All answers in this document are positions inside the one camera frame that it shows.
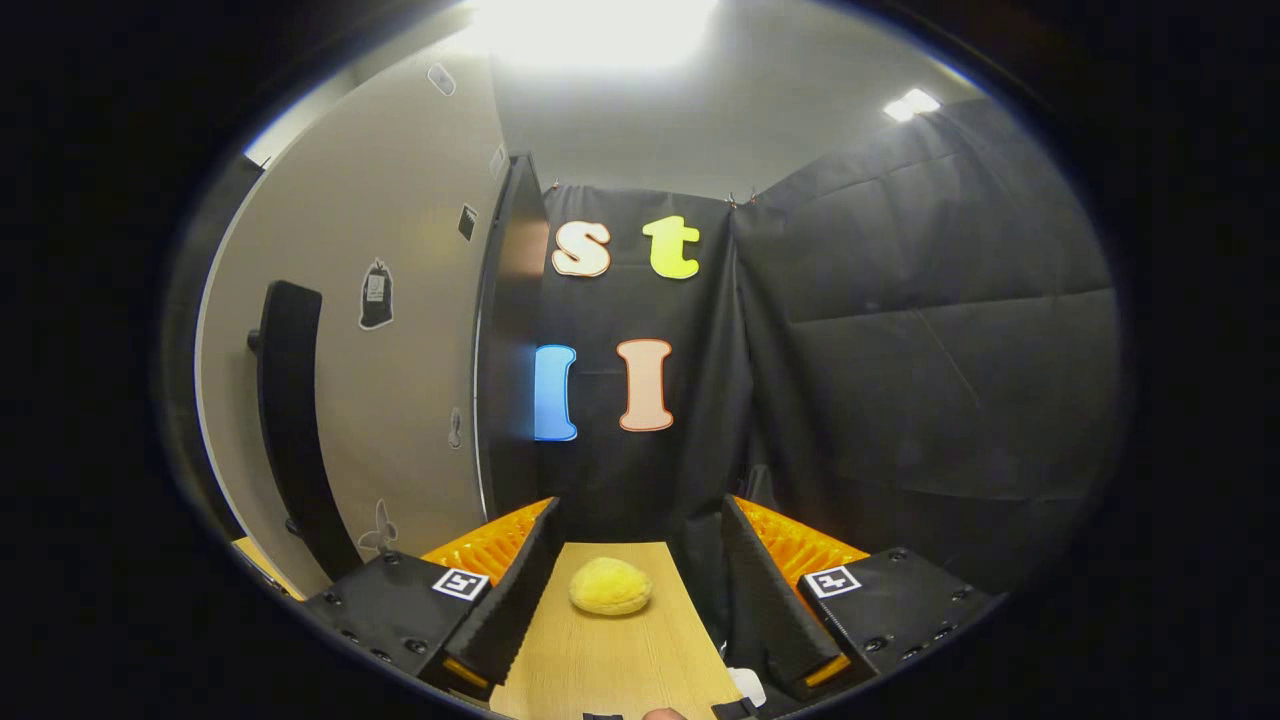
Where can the small ceiling light panel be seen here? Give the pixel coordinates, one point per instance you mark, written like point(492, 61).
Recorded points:
point(911, 105)

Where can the black backdrop cloth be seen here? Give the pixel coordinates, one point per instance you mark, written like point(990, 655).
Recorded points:
point(900, 380)

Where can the small white object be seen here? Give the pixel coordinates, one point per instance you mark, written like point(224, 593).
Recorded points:
point(748, 687)

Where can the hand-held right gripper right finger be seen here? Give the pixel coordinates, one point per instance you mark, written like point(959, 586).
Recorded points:
point(765, 600)

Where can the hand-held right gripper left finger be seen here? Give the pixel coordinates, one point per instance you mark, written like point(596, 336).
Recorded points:
point(515, 600)

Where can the large ceiling light panel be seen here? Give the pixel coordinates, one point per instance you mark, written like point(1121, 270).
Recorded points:
point(595, 30)

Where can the grey cabinet door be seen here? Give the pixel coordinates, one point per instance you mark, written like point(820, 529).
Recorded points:
point(420, 400)

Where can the yellow fluffy sponge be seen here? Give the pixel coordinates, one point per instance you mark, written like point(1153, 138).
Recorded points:
point(610, 587)

